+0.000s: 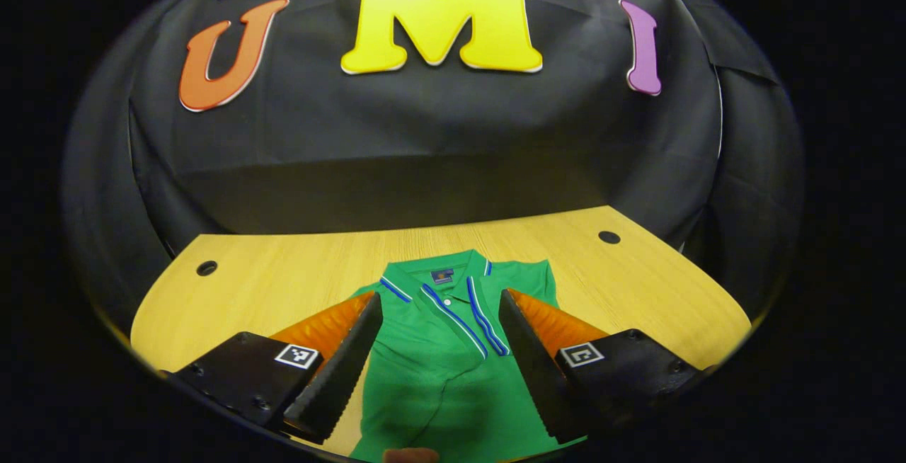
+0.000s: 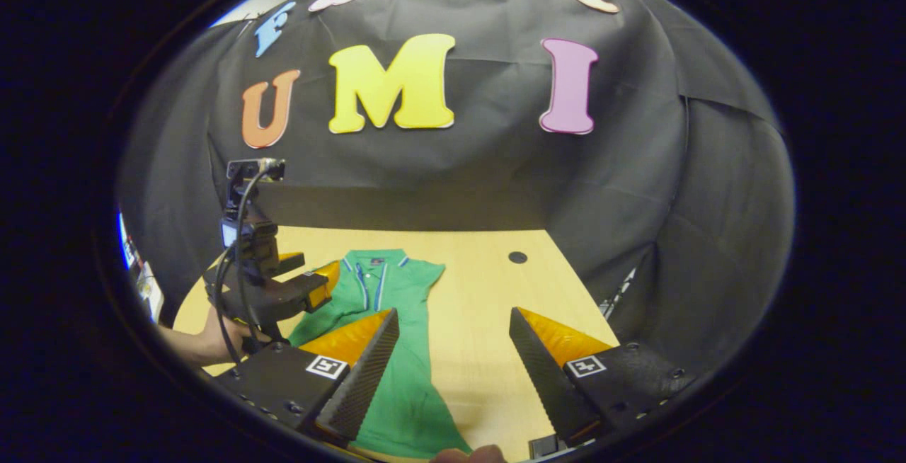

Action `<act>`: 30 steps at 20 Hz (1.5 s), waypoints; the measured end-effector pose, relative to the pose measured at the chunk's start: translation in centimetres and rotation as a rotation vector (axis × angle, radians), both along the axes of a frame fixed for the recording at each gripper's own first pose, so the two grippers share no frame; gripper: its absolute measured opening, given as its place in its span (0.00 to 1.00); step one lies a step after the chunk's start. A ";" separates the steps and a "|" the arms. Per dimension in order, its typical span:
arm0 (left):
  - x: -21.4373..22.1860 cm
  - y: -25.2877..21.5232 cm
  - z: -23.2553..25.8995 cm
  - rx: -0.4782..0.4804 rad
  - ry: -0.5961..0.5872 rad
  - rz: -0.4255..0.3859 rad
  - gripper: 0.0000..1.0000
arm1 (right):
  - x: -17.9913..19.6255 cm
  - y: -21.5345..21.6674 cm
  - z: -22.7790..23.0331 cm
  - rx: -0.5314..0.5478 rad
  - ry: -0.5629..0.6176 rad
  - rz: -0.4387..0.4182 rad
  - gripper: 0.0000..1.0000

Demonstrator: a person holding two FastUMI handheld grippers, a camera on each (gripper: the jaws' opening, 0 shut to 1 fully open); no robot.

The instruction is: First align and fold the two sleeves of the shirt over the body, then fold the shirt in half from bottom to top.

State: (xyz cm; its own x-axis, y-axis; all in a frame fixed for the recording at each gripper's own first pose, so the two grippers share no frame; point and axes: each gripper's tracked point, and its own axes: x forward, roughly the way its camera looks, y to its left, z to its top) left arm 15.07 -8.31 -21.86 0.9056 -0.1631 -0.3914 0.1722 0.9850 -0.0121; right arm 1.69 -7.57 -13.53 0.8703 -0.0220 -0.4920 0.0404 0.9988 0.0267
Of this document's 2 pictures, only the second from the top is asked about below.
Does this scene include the black camera cable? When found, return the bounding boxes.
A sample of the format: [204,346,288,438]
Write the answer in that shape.
[212,159,284,366]

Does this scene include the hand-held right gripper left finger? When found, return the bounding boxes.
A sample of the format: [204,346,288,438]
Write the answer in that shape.
[211,308,401,444]

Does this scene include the white paper sheet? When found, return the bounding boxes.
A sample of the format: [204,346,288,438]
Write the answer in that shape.
[117,212,166,324]

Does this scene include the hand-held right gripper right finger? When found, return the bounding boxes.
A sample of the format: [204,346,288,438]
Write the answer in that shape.
[508,307,698,447]

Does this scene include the green T-shirt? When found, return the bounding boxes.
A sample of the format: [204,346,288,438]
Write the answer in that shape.
[287,248,474,459]

